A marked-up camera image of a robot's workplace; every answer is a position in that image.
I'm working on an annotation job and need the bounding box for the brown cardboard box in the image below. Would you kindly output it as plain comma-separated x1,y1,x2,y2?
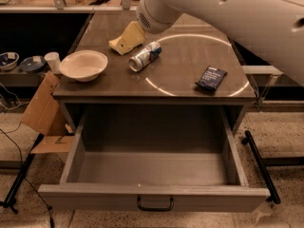
20,71,74,154

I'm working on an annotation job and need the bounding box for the grey cabinet with dark top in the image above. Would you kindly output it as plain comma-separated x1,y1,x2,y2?
53,11,255,129

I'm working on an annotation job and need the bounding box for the dark blue snack packet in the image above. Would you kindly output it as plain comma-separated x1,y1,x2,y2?
196,66,227,91

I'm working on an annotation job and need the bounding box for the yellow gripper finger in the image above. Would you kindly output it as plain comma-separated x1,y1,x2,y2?
116,21,145,55

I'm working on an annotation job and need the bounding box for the white paper cup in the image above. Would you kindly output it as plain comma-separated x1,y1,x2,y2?
44,52,61,73

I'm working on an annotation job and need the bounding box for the white bowl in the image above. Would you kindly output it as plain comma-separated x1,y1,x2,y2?
59,50,108,82

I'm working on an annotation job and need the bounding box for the blue patterned bowl far left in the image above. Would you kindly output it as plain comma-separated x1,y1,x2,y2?
0,52,19,71

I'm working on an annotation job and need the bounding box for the grey open top drawer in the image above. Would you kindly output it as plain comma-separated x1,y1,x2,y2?
39,104,270,212

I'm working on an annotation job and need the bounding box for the yellow sponge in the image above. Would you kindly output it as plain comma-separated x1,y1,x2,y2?
108,38,124,55

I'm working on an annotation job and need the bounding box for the black tripod leg left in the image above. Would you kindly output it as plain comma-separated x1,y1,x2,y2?
0,133,43,214

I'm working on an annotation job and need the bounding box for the silver blue soda can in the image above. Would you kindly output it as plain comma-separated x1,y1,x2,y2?
128,42,162,72

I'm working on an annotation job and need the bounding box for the black drawer handle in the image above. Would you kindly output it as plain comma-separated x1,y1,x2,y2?
137,196,174,212

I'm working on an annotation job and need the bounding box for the black bar right stand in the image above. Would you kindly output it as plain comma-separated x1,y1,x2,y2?
241,130,281,204

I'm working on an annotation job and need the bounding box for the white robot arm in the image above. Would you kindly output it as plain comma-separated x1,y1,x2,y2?
136,0,304,86

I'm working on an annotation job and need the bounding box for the black cable on floor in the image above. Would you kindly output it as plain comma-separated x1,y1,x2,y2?
0,127,55,228

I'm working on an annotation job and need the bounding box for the blue bowl on shelf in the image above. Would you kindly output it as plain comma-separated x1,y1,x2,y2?
20,56,46,73

